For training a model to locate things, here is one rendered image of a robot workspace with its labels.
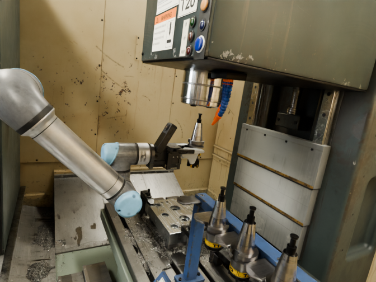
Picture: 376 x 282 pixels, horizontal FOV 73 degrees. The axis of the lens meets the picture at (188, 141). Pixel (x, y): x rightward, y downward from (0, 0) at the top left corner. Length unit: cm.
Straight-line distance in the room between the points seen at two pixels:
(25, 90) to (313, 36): 72
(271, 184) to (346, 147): 37
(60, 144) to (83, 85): 118
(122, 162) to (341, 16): 77
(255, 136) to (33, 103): 99
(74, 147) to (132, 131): 128
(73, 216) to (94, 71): 92
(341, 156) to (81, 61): 153
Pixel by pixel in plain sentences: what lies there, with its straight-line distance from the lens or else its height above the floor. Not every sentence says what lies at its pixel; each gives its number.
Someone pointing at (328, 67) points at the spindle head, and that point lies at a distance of 86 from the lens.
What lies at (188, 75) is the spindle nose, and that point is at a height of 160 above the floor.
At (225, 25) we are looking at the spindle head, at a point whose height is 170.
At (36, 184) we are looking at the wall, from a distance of 196.
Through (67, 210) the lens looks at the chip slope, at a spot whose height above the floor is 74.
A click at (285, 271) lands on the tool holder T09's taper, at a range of 55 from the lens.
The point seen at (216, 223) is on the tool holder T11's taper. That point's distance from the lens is 68.
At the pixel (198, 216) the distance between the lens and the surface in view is 74.
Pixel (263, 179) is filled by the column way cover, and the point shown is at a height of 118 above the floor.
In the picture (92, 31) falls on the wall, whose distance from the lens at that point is 184.
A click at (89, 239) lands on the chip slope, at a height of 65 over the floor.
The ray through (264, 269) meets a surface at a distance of 61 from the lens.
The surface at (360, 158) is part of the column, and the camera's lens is 109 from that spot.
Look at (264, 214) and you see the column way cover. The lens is 134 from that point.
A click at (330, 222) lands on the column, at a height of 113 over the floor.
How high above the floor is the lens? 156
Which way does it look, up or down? 12 degrees down
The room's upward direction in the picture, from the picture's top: 8 degrees clockwise
